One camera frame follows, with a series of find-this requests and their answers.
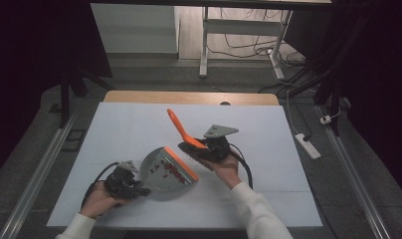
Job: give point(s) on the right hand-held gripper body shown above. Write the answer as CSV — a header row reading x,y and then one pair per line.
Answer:
x,y
219,146

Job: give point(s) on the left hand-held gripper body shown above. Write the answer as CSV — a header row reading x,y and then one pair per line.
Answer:
x,y
121,182

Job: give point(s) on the grey dustpan with orange edge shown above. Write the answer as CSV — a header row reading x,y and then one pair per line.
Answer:
x,y
162,174

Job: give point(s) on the pile of red and green beans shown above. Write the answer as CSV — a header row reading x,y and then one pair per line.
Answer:
x,y
170,172

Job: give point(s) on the person's right hand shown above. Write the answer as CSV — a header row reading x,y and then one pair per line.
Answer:
x,y
227,171

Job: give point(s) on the person's left hand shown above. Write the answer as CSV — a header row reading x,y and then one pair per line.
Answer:
x,y
96,200

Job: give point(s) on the white power strip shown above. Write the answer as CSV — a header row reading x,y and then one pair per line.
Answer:
x,y
307,146

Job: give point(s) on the black tripod stand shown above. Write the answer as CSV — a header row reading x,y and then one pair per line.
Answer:
x,y
65,99

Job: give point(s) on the small white plug adapter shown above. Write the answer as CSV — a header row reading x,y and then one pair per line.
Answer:
x,y
325,119

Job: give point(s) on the black stand with dark curtain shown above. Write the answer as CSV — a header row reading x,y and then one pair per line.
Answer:
x,y
331,89

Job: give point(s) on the white panel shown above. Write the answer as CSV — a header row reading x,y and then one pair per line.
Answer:
x,y
136,28

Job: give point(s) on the aluminium floor rail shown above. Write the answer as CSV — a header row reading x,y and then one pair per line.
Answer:
x,y
36,179
355,179

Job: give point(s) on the white metal desk frame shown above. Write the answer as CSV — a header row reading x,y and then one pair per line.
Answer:
x,y
242,26

